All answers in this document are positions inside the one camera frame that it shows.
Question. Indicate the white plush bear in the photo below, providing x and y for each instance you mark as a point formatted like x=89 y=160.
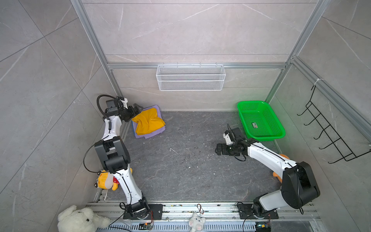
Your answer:
x=81 y=220

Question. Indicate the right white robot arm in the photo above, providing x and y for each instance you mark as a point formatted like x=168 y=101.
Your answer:
x=298 y=187

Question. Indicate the yellow t-shirt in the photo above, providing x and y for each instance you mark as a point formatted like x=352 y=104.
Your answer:
x=148 y=121

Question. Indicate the folded purple t-shirt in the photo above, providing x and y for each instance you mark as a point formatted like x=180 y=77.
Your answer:
x=159 y=131

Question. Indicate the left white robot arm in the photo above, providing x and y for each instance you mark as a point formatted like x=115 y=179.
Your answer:
x=113 y=154

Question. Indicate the green plastic basket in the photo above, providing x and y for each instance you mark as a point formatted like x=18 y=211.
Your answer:
x=260 y=121

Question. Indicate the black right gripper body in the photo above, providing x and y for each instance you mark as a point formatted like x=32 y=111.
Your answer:
x=229 y=150

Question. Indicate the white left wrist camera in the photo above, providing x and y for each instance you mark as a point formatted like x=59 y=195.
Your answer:
x=124 y=102

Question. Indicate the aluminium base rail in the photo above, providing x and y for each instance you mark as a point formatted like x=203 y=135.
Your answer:
x=219 y=216

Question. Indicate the yellow plush toy red dress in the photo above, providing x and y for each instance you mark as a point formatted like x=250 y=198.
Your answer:
x=106 y=180

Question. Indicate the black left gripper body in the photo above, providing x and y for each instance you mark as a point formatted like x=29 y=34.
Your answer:
x=128 y=115

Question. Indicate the small white plush toy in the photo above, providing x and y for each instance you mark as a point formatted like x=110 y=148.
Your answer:
x=196 y=223

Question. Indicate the black wire hook rack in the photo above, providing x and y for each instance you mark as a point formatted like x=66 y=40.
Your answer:
x=330 y=132

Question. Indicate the white wire mesh basket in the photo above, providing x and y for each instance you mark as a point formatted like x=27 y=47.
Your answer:
x=198 y=77

